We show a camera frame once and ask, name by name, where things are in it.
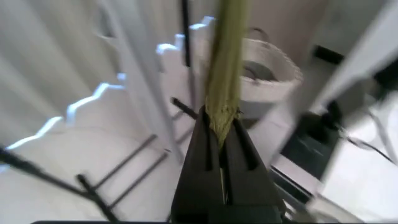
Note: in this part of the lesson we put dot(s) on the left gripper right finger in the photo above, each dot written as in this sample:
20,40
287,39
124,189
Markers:
252,193

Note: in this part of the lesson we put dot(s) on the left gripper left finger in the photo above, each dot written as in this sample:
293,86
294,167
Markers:
199,186

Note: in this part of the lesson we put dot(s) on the green garment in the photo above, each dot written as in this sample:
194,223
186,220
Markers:
225,62

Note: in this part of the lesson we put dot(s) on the white laundry basket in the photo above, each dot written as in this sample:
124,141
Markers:
273,87

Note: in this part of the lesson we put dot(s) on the black clothes rack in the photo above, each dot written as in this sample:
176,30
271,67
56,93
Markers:
90,193

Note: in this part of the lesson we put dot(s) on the white curtain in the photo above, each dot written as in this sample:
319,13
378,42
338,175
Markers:
46,46

